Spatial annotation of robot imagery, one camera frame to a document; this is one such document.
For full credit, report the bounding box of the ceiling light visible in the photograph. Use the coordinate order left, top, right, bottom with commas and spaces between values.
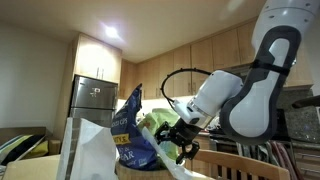
99, 23, 125, 43

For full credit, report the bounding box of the single wooden wall cabinet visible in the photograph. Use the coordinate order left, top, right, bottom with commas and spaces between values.
283, 43, 314, 90

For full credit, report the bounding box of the blue potato chip bag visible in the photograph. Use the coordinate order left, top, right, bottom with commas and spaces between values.
110, 83, 159, 172

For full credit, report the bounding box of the yellow cushion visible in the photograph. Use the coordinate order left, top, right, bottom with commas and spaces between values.
23, 140, 50, 160

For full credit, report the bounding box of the wooden cabinet above fridge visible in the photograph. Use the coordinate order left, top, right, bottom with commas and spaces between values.
73, 32, 123, 84

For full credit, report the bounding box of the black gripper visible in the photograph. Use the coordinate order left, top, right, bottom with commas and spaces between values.
154, 118, 203, 166

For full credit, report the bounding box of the green striped dish towel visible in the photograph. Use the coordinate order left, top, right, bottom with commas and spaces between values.
261, 141, 278, 164

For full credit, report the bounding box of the striped cushion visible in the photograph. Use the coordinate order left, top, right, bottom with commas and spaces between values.
0, 134, 46, 166

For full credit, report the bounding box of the red striped dish towel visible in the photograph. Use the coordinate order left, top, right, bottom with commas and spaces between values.
271, 139, 295, 168

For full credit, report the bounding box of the green snack bag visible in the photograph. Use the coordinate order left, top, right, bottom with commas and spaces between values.
137, 107, 181, 161

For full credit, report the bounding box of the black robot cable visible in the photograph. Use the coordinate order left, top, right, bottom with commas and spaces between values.
160, 68, 214, 109

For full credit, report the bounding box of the wooden wall cabinet row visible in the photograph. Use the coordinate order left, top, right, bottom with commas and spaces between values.
119, 19, 258, 101

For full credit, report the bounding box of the wooden bowl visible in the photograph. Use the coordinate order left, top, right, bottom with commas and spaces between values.
114, 159, 178, 180

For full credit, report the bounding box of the black stove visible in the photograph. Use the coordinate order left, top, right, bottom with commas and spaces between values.
275, 108, 291, 142

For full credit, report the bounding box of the wooden kitchen drawer unit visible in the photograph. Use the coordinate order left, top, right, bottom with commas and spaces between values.
291, 141, 320, 180

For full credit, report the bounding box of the wooden curved back chair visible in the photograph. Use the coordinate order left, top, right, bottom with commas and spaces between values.
193, 149, 292, 180

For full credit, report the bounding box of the white paper bag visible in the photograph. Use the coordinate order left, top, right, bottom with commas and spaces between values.
55, 116, 119, 180

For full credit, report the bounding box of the white paper towel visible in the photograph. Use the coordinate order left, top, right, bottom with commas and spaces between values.
141, 125, 196, 180

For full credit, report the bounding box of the stainless steel fridge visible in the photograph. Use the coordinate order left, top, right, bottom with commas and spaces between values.
68, 74, 119, 126

